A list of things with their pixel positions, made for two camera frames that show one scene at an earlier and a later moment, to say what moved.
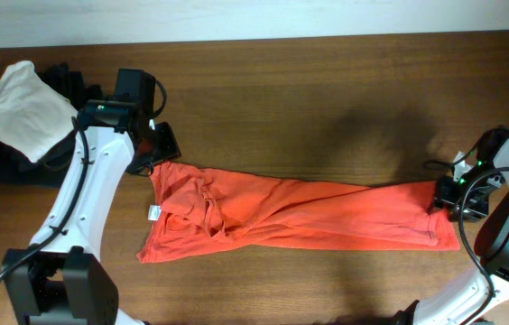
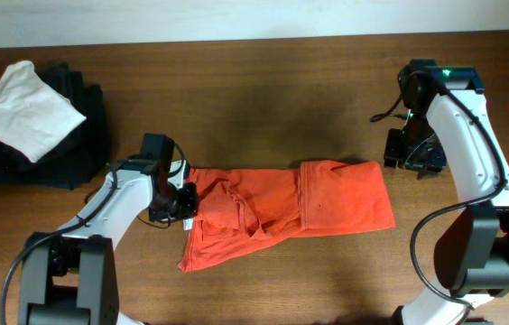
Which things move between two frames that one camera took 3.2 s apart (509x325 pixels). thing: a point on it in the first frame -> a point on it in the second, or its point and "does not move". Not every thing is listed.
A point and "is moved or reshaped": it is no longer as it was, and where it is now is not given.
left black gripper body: [162, 147] -> [178, 202]
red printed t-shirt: [193, 208] is moved or reshaped
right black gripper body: [450, 192] -> [415, 147]
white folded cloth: [24, 113] does not move
